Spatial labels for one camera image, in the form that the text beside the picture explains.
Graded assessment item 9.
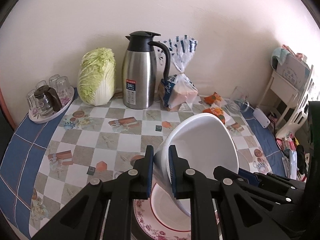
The round white bowl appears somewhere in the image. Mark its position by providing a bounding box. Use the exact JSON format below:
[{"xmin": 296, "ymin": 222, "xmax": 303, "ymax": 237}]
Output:
[{"xmin": 237, "ymin": 151, "xmax": 257, "ymax": 173}]

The white square bowl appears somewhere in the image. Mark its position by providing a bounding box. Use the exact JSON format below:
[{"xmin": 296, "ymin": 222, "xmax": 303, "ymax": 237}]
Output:
[{"xmin": 153, "ymin": 113, "xmax": 239, "ymax": 217}]

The pink floral plate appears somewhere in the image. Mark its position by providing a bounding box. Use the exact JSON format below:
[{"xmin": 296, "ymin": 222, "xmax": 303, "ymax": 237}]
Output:
[{"xmin": 133, "ymin": 198, "xmax": 221, "ymax": 240}]

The white power adapter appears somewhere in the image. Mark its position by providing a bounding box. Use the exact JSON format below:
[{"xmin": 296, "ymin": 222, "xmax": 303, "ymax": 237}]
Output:
[{"xmin": 253, "ymin": 107, "xmax": 271, "ymax": 128}]

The checkered blue tablecloth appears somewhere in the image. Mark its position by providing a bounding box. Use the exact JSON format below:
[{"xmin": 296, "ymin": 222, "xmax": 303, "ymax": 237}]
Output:
[{"xmin": 1, "ymin": 95, "xmax": 285, "ymax": 239}]

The orange snack packet front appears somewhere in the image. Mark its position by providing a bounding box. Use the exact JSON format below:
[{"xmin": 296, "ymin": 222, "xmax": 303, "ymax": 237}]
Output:
[{"xmin": 202, "ymin": 107, "xmax": 229, "ymax": 125}]

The orange snack packet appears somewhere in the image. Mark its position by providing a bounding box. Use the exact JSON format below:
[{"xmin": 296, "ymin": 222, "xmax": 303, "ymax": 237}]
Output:
[
  {"xmin": 202, "ymin": 107, "xmax": 229, "ymax": 125},
  {"xmin": 204, "ymin": 92, "xmax": 223, "ymax": 107}
]

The clear glass mug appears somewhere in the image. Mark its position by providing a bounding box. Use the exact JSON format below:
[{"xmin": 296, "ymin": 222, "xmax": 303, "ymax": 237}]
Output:
[{"xmin": 226, "ymin": 86, "xmax": 250, "ymax": 113}]

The orange snack packet back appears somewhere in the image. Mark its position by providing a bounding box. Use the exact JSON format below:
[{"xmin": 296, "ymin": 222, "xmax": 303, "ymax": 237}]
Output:
[{"xmin": 204, "ymin": 92, "xmax": 223, "ymax": 107}]

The white shelf rack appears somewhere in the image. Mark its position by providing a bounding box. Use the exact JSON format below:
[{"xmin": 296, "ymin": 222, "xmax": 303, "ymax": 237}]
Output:
[{"xmin": 257, "ymin": 45, "xmax": 315, "ymax": 139}]

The bagged sliced bread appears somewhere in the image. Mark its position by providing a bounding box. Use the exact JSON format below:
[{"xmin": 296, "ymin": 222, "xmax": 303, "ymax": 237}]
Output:
[{"xmin": 158, "ymin": 35, "xmax": 198, "ymax": 111}]

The dark lidded glass pitcher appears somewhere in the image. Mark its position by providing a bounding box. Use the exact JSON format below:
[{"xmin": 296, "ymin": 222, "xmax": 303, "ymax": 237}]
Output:
[{"xmin": 34, "ymin": 85, "xmax": 62, "ymax": 116}]

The white tray with glasses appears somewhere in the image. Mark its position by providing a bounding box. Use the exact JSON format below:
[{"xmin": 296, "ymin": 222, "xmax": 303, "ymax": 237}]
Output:
[{"xmin": 28, "ymin": 88, "xmax": 75, "ymax": 124}]

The upturned clear glass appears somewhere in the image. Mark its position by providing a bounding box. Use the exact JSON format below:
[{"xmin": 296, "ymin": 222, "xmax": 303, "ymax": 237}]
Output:
[{"xmin": 56, "ymin": 76, "xmax": 70, "ymax": 98}]

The napa cabbage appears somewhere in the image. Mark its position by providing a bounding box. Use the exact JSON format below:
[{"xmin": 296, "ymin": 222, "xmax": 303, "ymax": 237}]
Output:
[{"xmin": 77, "ymin": 47, "xmax": 116, "ymax": 106}]

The stainless steel thermos jug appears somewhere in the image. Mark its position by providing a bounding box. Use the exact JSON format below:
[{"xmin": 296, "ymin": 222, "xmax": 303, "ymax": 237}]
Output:
[{"xmin": 121, "ymin": 30, "xmax": 171, "ymax": 109}]

